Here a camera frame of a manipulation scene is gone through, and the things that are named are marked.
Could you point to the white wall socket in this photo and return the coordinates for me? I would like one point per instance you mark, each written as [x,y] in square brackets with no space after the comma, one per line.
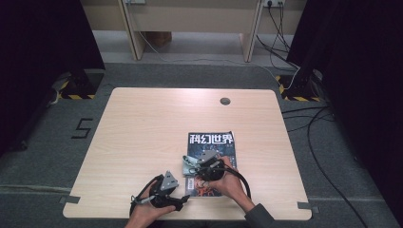
[274,2]

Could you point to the brown cardboard box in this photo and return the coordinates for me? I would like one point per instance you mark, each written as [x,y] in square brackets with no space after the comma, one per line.
[158,38]

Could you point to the person's left hand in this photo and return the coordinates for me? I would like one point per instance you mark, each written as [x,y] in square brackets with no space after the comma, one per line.
[145,215]

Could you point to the grey tape strip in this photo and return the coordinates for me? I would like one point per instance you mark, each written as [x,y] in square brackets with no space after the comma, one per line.
[309,207]

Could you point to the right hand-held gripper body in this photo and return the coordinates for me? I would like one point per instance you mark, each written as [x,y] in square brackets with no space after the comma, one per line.
[210,167]

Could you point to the person's right hand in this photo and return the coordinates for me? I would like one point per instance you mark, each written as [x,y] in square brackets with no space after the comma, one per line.
[231,186]

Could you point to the dark illustrated magazine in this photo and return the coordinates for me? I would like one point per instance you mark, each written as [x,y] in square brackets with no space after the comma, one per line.
[210,141]

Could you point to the beige wooden desk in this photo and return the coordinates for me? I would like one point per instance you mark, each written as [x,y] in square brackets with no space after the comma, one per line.
[190,19]

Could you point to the stand base with hazard tape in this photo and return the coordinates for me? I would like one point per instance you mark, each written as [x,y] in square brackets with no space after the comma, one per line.
[299,90]
[80,85]

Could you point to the black curtain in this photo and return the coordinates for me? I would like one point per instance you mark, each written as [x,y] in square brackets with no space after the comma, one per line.
[358,63]
[41,47]

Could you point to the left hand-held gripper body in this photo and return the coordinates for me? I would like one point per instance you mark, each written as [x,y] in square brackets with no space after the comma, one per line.
[160,196]

